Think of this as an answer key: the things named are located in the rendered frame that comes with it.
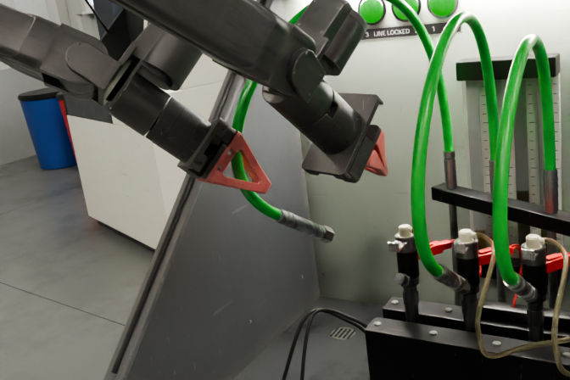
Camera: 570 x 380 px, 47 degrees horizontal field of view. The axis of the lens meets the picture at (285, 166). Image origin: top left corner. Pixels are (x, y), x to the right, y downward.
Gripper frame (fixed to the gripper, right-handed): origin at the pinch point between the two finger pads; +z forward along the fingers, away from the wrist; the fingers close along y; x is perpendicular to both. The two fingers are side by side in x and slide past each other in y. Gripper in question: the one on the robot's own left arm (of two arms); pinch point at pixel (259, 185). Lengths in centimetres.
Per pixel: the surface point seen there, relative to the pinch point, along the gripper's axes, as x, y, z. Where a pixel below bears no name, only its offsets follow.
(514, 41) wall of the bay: -40.6, 7.1, 23.3
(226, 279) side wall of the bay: 12.3, 26.1, 10.0
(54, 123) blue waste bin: -14, 603, -64
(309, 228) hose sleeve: 0.7, 3.5, 9.5
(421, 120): -12.6, -17.2, 6.7
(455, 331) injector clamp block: 1.9, -2.8, 31.6
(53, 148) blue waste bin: 8, 611, -51
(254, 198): 1.8, 0.3, 0.4
